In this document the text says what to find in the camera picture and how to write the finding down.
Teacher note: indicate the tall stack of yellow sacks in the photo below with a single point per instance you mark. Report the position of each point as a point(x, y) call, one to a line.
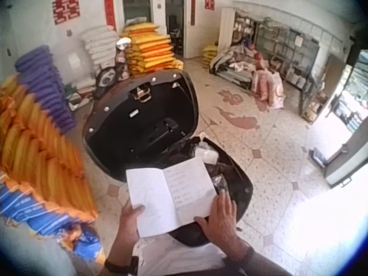
point(152, 49)

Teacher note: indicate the black motorcycle storage box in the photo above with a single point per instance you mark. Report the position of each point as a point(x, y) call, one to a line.
point(143, 123)

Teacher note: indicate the small stack of yellow sacks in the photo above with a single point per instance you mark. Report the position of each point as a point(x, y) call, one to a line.
point(211, 56)

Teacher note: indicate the white booklet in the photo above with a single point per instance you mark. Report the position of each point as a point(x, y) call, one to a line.
point(169, 198)

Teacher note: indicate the small dark floor box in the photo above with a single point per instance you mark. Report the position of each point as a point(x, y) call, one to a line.
point(317, 157)

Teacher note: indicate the low rack with bags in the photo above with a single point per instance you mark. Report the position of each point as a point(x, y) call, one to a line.
point(235, 66)

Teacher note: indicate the large red wall poster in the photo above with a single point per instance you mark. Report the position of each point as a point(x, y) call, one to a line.
point(66, 10)

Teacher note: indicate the black wrist band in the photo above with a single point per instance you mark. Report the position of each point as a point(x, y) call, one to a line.
point(122, 266)

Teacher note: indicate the stack of orange sacks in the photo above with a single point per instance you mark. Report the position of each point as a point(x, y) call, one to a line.
point(37, 149)

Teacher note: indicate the small red wall poster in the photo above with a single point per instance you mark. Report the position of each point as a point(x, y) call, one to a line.
point(209, 4)

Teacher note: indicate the stack of purple sacks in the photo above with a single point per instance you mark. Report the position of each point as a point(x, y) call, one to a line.
point(47, 86)

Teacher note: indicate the narrow red wall banner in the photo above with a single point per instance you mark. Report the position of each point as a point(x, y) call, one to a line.
point(109, 13)

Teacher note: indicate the grey metal door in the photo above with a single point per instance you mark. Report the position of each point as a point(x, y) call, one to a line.
point(348, 155)

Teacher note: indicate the stack of blue sacks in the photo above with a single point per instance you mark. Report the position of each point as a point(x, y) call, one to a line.
point(34, 212)

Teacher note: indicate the clear plastic bag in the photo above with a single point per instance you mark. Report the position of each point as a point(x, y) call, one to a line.
point(220, 182)

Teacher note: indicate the stack of white sacks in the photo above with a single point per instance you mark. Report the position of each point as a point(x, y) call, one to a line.
point(99, 46)

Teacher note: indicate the pink sacks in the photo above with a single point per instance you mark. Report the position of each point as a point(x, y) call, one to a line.
point(267, 87)

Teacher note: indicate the metal shelf rack with goods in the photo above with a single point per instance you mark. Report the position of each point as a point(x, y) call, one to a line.
point(276, 43)

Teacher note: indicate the person's left hand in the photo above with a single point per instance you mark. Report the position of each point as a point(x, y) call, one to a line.
point(128, 221)

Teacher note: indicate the glass display cabinet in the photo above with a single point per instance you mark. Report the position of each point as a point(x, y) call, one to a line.
point(313, 97)

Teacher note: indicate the white plastic packet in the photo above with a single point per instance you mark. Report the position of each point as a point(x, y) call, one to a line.
point(208, 155)

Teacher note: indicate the person's right hand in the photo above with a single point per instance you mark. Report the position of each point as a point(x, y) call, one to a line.
point(224, 224)

